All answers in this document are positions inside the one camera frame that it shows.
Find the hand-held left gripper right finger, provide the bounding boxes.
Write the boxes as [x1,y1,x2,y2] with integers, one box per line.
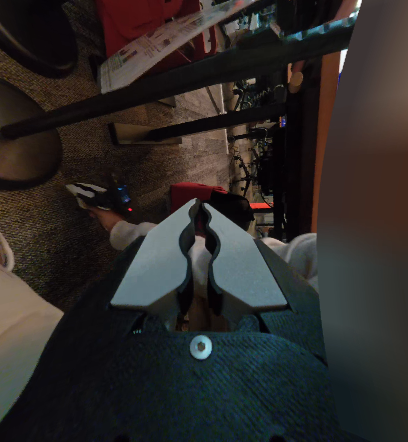
[203,202,288,327]

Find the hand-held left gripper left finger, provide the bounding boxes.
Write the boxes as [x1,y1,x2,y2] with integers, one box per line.
[110,198,202,329]

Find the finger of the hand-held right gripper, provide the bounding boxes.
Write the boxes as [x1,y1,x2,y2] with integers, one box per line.
[66,183,108,198]
[76,198,110,210]

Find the person's right forearm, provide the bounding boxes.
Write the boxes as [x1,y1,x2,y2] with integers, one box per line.
[109,220,158,251]

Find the person's right hand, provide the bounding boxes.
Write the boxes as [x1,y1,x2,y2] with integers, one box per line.
[88,206,126,233]

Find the red black bag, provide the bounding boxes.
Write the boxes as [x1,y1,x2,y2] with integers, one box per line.
[170,182,255,231]

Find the black table leg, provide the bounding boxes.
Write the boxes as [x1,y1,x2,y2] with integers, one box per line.
[108,104,288,145]

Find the long black pole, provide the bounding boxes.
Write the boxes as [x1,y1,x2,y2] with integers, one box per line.
[0,24,358,190]

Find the person's beige trousers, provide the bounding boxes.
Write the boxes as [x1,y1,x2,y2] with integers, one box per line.
[0,254,65,439]

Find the cardboard sheet printed pictures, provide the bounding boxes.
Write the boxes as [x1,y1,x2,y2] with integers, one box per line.
[98,0,260,94]

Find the black pole round base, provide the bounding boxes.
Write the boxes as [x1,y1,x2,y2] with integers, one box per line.
[0,0,79,79]

